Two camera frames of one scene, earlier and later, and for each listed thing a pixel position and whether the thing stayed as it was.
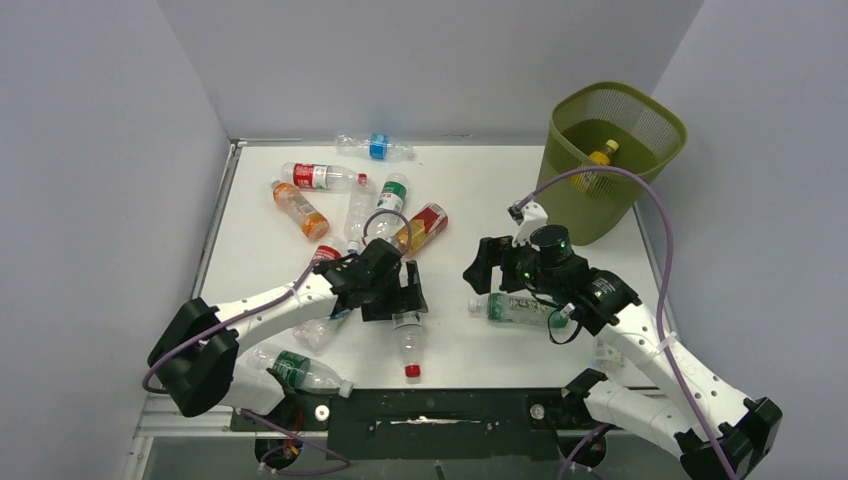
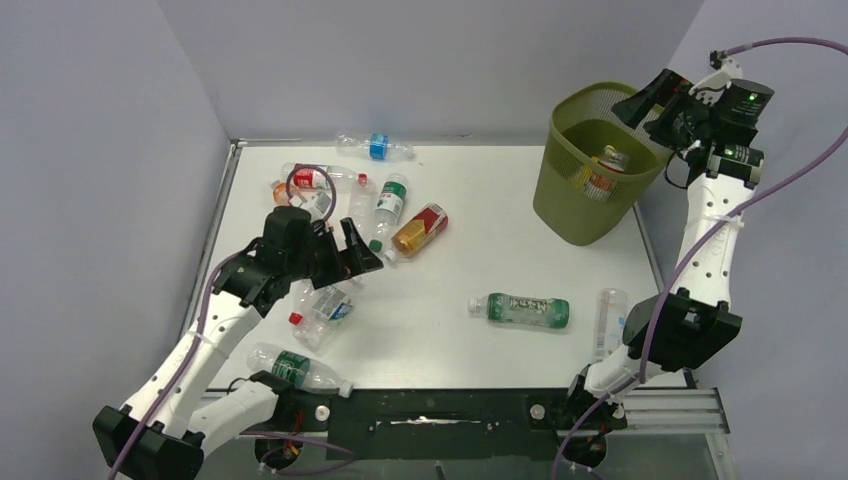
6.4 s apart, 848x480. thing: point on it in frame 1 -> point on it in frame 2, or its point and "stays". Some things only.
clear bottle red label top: (321, 177) stays
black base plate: (517, 424) stays
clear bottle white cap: (359, 211) stays
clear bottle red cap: (409, 333) -> (613, 160)
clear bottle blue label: (377, 146) stays
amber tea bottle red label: (422, 230) stays
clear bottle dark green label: (303, 373) stays
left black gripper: (406, 299) -> (354, 260)
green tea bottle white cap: (519, 309) stays
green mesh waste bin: (605, 143) stays
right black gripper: (495, 252) -> (665, 87)
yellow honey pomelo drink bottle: (585, 182) -> (593, 183)
